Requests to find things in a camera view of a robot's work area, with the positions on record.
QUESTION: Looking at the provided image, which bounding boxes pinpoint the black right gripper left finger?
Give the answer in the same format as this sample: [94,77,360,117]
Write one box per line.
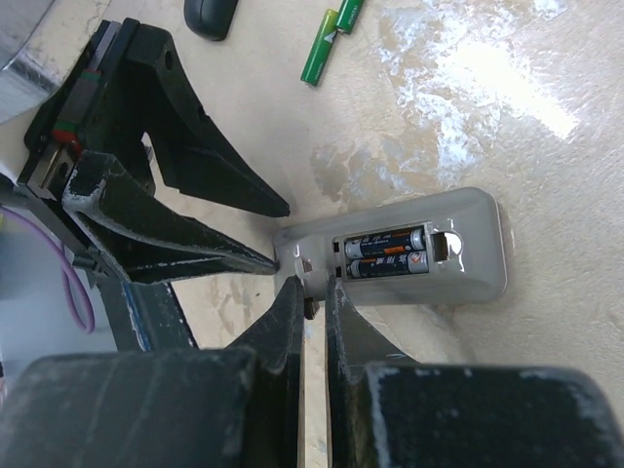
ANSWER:
[1,277,304,467]

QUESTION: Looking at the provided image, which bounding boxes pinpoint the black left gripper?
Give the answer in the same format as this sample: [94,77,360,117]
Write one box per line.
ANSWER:
[17,19,291,284]

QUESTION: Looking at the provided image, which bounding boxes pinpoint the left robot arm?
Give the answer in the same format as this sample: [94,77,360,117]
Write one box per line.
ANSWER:
[16,19,290,350]

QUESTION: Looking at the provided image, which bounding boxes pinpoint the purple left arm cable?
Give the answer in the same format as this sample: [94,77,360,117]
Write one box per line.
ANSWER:
[0,204,97,335]

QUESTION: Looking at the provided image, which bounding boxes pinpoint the green battery one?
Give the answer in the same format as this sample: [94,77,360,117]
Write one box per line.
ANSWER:
[336,0,364,34]

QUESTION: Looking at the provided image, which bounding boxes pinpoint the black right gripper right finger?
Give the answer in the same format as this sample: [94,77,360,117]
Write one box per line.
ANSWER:
[326,279,623,467]

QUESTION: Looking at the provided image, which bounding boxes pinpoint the black battery pair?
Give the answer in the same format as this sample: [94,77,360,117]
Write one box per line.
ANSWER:
[344,227,426,260]
[347,252,429,279]

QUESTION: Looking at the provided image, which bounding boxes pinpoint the green battery two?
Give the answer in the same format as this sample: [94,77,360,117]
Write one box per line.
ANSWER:
[300,9,338,87]

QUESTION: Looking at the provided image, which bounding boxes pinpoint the beige white remote control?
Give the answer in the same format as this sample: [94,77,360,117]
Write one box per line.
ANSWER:
[273,187,507,305]

